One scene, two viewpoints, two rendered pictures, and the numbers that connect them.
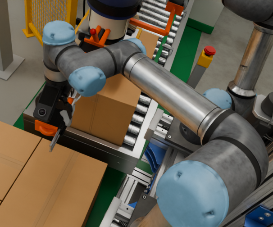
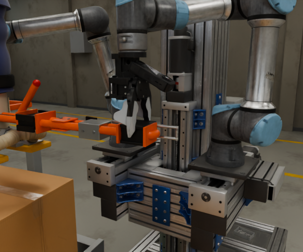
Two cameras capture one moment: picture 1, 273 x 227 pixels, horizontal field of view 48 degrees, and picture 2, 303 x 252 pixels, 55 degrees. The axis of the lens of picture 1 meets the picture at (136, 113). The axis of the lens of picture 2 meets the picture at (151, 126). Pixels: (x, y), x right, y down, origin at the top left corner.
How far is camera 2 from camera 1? 1.13 m
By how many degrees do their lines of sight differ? 64
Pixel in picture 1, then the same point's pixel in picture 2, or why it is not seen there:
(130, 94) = (54, 180)
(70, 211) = not seen: outside the picture
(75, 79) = (182, 6)
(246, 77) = not seen: hidden behind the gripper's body
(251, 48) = (107, 56)
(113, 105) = (56, 198)
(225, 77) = not seen: outside the picture
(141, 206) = (201, 165)
